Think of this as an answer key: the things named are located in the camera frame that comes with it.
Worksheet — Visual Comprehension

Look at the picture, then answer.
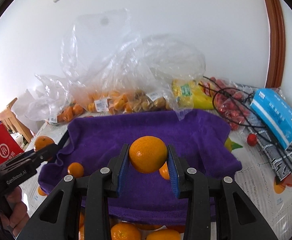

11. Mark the black cable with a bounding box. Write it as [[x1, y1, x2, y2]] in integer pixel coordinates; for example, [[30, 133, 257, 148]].
[[202, 76, 292, 183]]

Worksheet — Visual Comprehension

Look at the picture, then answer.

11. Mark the large orange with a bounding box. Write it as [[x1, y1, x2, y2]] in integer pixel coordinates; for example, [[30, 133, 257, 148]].
[[67, 162, 84, 178], [111, 222, 142, 240]]

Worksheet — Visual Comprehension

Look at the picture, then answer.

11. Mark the black tray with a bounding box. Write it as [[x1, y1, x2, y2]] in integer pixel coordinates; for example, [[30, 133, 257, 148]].
[[57, 130, 69, 150]]

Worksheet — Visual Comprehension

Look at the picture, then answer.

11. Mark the yellow snack bag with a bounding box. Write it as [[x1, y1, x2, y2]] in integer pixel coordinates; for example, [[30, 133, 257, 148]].
[[171, 79, 214, 110]]

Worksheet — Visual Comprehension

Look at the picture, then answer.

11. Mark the fruit print tablecloth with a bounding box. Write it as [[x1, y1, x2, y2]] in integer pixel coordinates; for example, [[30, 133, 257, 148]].
[[21, 109, 292, 239]]

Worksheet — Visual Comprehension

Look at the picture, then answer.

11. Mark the grey patterned pouch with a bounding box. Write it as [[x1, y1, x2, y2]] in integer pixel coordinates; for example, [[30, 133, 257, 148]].
[[250, 120, 292, 181]]

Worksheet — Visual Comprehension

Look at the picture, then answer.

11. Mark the clear bag of kumquats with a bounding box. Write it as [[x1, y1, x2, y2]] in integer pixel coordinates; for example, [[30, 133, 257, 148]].
[[61, 9, 151, 114]]

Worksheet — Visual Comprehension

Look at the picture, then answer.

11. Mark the red paper bag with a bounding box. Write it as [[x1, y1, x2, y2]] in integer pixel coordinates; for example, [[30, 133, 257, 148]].
[[0, 124, 24, 164]]

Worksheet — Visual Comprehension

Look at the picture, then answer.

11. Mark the brown wooden door frame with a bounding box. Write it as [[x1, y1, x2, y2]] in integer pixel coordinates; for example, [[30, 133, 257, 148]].
[[264, 0, 286, 88]]

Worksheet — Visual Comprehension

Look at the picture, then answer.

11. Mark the white plastic bag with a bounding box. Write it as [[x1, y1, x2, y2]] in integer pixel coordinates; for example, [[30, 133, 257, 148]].
[[11, 86, 44, 134]]

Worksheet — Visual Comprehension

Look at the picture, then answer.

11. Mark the wooden chair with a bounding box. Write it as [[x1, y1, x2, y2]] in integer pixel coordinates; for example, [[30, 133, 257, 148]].
[[0, 98, 33, 143]]

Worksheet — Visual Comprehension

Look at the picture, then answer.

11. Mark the clear bag of longans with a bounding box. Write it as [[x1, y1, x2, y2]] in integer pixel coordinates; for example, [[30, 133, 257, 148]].
[[126, 34, 206, 120]]

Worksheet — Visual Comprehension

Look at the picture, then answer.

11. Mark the small orange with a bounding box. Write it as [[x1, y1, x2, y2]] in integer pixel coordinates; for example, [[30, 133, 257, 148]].
[[34, 135, 55, 152], [79, 212, 85, 240], [159, 163, 170, 180]]

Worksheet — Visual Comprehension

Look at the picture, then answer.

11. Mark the bag of red sausages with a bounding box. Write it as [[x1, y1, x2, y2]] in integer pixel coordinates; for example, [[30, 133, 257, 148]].
[[206, 77, 254, 131]]

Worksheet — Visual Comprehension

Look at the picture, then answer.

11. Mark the blue tissue pack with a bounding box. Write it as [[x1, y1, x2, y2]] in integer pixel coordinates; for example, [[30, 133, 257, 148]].
[[251, 88, 292, 150]]

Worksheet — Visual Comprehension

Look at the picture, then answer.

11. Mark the purple towel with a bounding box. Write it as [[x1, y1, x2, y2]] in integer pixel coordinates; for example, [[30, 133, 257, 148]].
[[38, 109, 242, 225]]

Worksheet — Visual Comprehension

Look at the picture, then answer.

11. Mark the small red tomato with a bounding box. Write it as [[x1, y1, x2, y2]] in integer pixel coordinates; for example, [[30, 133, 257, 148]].
[[247, 133, 257, 147]]

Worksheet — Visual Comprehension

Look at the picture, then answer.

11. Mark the person's left hand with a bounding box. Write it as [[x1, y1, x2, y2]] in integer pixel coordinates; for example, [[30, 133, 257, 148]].
[[0, 186, 30, 237]]

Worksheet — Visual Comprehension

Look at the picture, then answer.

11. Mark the clear bag of tangerines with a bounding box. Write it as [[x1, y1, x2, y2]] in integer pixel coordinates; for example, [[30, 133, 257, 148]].
[[25, 74, 85, 125]]

